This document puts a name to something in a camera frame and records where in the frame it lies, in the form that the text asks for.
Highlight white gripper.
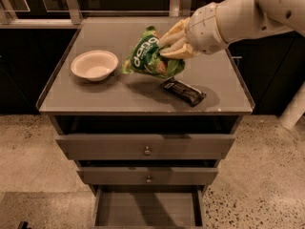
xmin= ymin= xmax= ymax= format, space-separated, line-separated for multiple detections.
xmin=158 ymin=3 xmax=228 ymax=59

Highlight green rice chip bag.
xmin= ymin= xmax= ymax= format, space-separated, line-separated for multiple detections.
xmin=121 ymin=26 xmax=185 ymax=78

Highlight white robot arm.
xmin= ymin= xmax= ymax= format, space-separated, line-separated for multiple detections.
xmin=159 ymin=0 xmax=305 ymax=59

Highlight grey drawer cabinet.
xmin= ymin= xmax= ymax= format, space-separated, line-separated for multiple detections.
xmin=35 ymin=15 xmax=255 ymax=229

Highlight top drawer metal knob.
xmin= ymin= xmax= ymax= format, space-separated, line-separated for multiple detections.
xmin=143 ymin=146 xmax=152 ymax=156

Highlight grey top drawer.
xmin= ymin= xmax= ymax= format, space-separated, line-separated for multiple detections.
xmin=56 ymin=115 xmax=237 ymax=160

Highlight grey drawer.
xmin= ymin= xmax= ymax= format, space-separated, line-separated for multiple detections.
xmin=91 ymin=185 xmax=206 ymax=229
xmin=77 ymin=160 xmax=218 ymax=185
xmin=56 ymin=115 xmax=237 ymax=160

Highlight grey middle drawer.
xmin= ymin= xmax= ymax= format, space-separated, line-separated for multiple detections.
xmin=77 ymin=160 xmax=218 ymax=185

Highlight grey bottom drawer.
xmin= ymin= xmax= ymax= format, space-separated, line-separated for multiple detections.
xmin=91 ymin=185 xmax=206 ymax=229

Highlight metal railing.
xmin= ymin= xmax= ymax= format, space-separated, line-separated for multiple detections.
xmin=0 ymin=0 xmax=193 ymax=29

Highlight black snack bar wrapper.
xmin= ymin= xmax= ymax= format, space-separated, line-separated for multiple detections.
xmin=161 ymin=77 xmax=206 ymax=107

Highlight white paper bowl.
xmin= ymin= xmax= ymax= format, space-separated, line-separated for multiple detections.
xmin=71 ymin=51 xmax=118 ymax=82

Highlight white pillar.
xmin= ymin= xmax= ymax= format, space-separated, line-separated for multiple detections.
xmin=279 ymin=82 xmax=305 ymax=129

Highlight dark object floor corner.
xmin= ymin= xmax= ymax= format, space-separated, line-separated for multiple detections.
xmin=17 ymin=221 xmax=28 ymax=229

